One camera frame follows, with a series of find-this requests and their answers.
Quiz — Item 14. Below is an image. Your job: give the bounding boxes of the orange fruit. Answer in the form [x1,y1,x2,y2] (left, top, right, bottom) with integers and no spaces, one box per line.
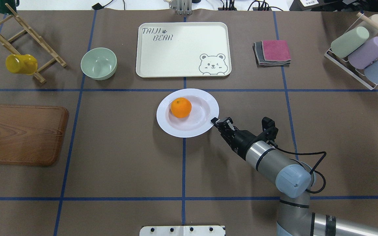
[170,97,192,118]

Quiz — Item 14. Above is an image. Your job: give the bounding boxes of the purple cup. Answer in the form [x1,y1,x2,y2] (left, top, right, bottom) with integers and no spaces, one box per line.
[348,36,378,69]

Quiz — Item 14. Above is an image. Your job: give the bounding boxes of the brown wooden cutting board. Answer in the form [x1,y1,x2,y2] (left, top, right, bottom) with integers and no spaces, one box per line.
[0,105,69,166]

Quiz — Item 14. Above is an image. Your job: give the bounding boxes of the green cup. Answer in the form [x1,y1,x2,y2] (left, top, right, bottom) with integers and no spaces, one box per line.
[330,27,369,58]

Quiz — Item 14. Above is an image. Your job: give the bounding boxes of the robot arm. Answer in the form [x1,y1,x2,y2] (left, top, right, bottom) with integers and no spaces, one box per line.
[211,117,378,236]

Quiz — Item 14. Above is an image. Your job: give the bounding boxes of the yellow plastic cup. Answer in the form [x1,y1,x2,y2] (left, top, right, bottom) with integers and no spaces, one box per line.
[5,54,38,75]

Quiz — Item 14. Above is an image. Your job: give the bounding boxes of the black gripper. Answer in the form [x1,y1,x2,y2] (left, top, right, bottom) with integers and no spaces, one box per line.
[211,117,259,160]

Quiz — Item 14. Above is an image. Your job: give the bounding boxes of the white wire cup rack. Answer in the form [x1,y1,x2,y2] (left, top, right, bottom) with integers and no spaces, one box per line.
[325,18,378,90]

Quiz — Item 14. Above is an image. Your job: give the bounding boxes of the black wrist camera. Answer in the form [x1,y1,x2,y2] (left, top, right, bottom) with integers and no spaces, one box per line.
[262,117,279,142]

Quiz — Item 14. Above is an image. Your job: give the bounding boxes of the dark green mug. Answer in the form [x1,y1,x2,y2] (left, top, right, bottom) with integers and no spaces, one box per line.
[0,0,20,15]

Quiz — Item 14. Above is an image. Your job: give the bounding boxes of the wooden drying rack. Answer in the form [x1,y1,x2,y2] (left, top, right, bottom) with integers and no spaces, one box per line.
[0,12,67,84]

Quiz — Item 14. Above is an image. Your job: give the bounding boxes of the white round plate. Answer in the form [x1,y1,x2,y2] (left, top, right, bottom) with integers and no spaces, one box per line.
[156,88,219,138]

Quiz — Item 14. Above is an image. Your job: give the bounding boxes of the cream bear serving tray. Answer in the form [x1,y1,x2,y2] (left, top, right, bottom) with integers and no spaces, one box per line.
[136,22,232,78]

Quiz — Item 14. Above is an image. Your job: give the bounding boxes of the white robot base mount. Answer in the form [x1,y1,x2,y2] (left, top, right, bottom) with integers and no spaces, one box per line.
[139,225,226,236]

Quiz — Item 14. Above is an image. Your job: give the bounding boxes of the light green bowl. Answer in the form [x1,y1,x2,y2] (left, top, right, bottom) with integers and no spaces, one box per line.
[80,48,117,81]

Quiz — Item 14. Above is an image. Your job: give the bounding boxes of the grey cleaning cloth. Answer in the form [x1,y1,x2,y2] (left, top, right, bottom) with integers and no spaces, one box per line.
[253,41,291,66]

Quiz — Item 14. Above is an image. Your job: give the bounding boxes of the pink cleaning cloth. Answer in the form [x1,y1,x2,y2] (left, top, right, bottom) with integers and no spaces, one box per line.
[262,40,291,62]

